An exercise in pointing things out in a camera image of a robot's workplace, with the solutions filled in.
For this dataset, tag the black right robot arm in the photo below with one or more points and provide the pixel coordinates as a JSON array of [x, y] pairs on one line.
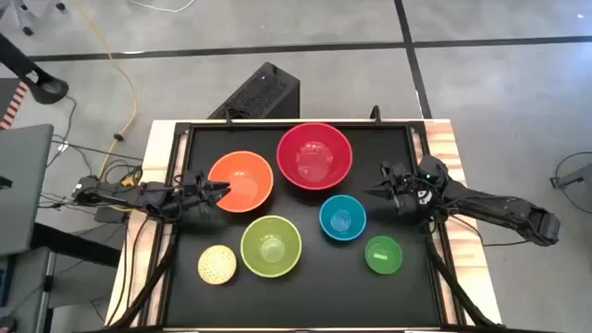
[[495, 208]]

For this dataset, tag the black stand foot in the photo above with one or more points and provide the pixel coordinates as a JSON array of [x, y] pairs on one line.
[[39, 83]]

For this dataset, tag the blue patterned ceramic bowl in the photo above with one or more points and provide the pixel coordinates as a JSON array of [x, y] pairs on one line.
[[342, 217]]

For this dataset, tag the black metal table frame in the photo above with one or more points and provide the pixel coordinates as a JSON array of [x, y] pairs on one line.
[[178, 152]]

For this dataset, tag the lime green plastic bowl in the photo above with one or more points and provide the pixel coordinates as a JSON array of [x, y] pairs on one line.
[[271, 246]]

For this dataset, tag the small green plastic bowl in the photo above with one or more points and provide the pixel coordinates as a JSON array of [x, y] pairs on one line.
[[383, 255]]

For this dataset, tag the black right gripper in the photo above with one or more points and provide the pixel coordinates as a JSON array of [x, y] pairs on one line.
[[409, 189]]

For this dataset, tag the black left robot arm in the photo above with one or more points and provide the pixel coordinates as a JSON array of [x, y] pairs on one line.
[[139, 196]]

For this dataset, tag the black computer tower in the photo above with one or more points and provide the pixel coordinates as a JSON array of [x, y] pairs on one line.
[[259, 92]]

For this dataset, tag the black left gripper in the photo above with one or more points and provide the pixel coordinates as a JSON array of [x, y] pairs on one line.
[[192, 196]]

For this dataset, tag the office chair wheel base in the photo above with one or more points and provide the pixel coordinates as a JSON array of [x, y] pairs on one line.
[[28, 14]]

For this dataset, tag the orange plastic bowl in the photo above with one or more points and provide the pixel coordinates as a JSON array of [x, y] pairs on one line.
[[245, 181]]

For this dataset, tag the black table mat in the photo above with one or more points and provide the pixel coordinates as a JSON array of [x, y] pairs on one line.
[[324, 296]]

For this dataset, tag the large red bowl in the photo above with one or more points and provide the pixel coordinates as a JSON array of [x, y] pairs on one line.
[[314, 155]]

